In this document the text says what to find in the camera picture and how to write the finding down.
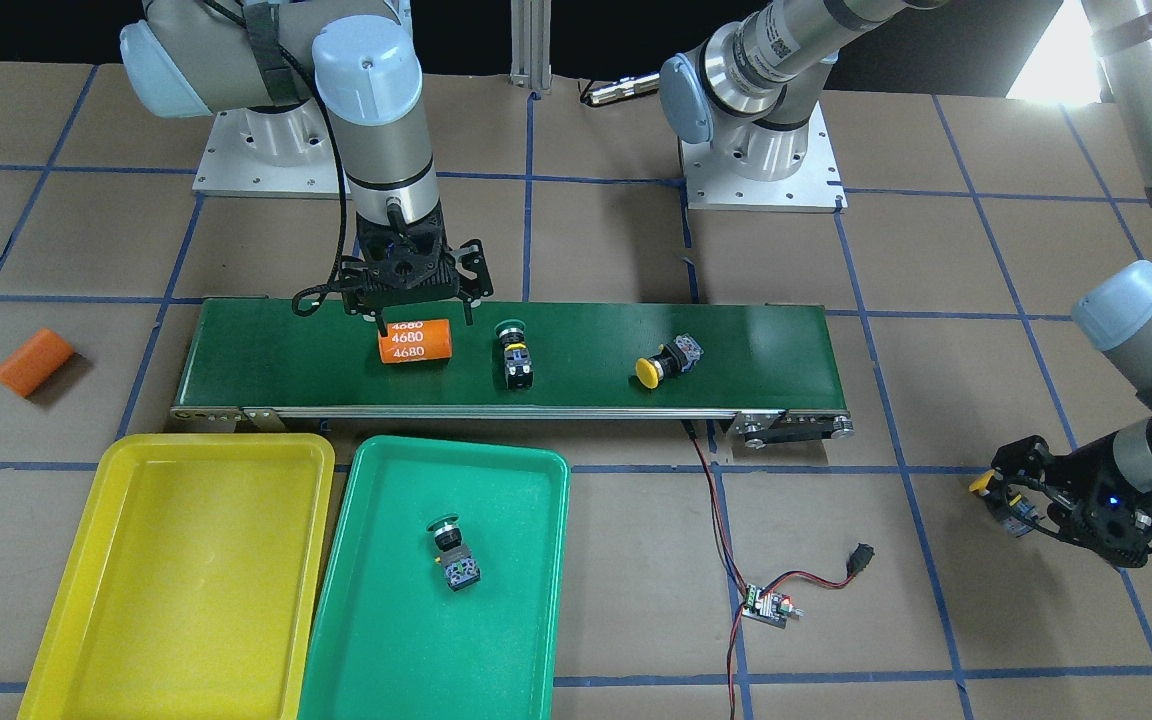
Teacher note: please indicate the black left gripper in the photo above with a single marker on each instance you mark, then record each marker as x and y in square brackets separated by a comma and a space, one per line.
[1066, 482]

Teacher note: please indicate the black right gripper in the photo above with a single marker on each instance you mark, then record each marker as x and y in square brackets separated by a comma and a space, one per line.
[472, 275]

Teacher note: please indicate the orange cylinder with 4680 label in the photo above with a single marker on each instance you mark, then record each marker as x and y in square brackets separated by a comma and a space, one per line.
[415, 342]

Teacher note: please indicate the yellow push button switch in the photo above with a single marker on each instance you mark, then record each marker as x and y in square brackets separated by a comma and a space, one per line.
[676, 357]
[1013, 511]

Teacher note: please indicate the plain orange cylinder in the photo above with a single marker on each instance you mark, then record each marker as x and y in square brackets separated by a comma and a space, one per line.
[34, 362]

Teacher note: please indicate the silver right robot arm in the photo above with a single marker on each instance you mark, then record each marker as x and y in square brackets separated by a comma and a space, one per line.
[356, 63]

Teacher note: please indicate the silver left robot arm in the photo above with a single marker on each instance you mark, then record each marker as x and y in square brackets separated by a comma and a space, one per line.
[748, 90]

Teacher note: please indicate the green conveyor belt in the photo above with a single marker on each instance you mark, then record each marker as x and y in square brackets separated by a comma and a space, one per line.
[765, 373]

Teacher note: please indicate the small motor controller board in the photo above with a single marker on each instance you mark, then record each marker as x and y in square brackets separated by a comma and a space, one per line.
[768, 607]

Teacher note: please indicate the green plastic tray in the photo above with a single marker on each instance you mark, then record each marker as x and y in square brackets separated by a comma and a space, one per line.
[390, 639]

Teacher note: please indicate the yellow plastic tray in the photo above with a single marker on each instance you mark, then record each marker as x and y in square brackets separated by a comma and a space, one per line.
[191, 584]

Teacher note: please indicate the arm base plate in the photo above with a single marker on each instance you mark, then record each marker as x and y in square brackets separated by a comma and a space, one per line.
[271, 154]
[759, 169]

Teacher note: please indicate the aluminium frame post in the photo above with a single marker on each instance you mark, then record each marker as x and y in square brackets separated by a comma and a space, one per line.
[530, 28]

